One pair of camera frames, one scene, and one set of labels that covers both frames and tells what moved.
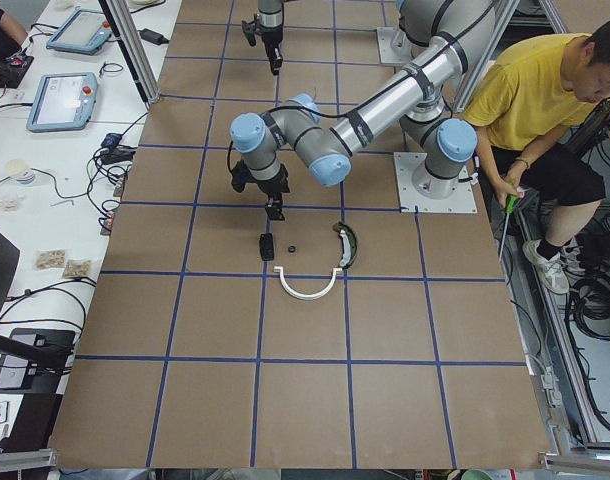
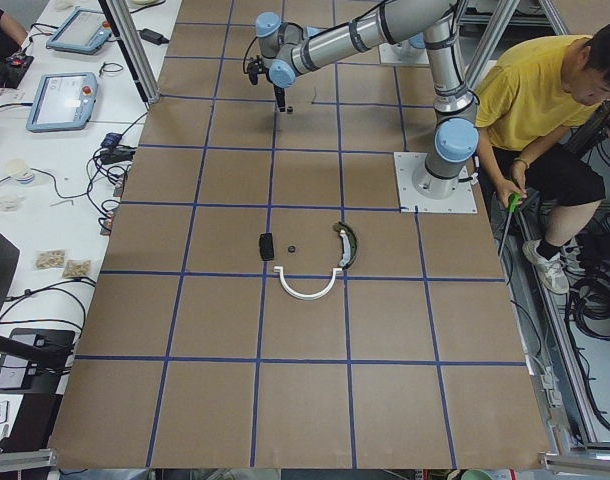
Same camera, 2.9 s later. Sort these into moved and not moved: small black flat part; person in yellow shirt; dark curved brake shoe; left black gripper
Moved: left black gripper
Not moved: dark curved brake shoe; person in yellow shirt; small black flat part
